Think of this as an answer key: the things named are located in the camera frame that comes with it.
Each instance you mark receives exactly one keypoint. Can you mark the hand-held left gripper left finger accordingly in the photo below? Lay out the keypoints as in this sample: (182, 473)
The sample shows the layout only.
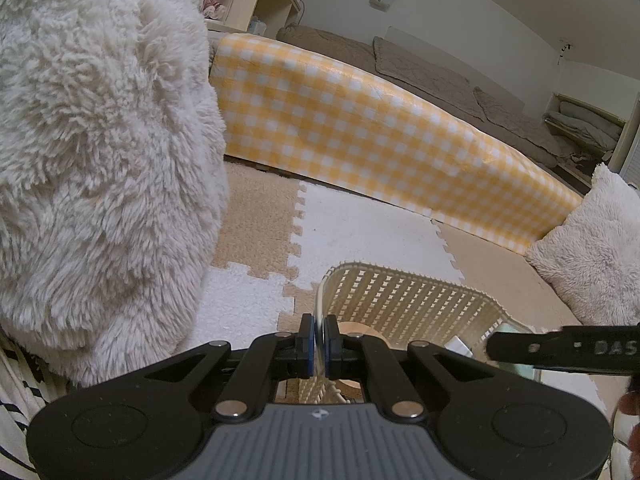
(309, 347)

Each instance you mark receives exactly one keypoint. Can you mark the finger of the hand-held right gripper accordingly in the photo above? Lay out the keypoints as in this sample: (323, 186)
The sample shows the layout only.
(565, 349)

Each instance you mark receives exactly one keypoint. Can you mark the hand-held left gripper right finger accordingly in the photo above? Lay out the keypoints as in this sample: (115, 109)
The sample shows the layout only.
(329, 349)

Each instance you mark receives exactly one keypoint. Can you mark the round cork coaster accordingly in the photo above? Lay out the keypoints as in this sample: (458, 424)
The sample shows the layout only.
(357, 331)

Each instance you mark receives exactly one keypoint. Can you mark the mint green round disc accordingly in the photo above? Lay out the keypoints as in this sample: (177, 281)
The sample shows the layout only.
(510, 328)

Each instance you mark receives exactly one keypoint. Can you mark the cream plastic woven basket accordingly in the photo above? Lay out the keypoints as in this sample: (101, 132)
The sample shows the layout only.
(410, 300)

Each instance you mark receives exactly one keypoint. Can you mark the small white box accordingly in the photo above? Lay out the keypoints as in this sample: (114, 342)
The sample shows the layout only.
(457, 346)

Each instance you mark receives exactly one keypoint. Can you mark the white foam mat tile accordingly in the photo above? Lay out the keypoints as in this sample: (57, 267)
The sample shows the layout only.
(370, 232)
(235, 305)

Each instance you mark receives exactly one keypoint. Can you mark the fluffy white cushion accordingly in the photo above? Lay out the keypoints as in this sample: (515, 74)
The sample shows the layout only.
(592, 250)

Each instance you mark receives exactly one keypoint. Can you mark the beige foam mat tile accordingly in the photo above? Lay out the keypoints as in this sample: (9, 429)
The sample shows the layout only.
(505, 265)
(260, 220)

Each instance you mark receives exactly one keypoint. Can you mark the yellow checkered mattress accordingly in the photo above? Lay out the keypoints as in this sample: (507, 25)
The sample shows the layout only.
(380, 135)

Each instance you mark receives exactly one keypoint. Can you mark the white rack with folded bedding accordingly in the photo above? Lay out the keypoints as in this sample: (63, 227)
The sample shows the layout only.
(582, 125)

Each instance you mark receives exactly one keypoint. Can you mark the fluffy cream blanket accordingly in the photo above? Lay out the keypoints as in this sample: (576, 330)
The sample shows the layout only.
(100, 160)

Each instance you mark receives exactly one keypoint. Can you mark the black and white striped cloth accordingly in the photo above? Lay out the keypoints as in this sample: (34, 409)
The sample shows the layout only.
(20, 395)

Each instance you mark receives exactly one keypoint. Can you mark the brown quilted bedding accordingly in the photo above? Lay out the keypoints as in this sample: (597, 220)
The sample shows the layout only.
(430, 67)

